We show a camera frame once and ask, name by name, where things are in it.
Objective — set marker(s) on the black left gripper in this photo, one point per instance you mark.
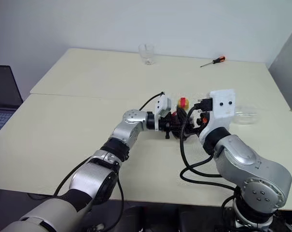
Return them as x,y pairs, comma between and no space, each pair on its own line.
165,125

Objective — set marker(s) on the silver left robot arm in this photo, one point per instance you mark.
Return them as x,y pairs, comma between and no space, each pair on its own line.
129,128

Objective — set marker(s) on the grey partition panel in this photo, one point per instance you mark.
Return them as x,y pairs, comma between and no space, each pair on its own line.
288,72

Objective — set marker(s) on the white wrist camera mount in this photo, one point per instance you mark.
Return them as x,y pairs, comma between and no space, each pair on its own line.
224,108
162,104

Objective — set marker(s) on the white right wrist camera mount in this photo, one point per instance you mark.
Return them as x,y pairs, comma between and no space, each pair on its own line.
224,108

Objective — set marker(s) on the dark drink bottle red cap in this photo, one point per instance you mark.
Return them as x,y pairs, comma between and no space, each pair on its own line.
183,103

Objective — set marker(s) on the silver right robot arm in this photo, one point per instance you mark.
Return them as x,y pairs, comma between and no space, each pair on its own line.
254,169

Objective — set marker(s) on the dark grey laptop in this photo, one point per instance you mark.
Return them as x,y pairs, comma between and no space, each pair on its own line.
3,96

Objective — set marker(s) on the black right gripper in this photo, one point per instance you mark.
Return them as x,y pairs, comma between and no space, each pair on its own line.
203,106

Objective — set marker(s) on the clear glass tumbler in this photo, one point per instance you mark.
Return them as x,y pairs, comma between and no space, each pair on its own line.
146,54

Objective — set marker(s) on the clear shallow round dish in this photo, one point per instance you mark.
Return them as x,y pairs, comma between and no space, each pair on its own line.
247,116

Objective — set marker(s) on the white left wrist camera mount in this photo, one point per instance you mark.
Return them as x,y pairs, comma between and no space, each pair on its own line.
162,104

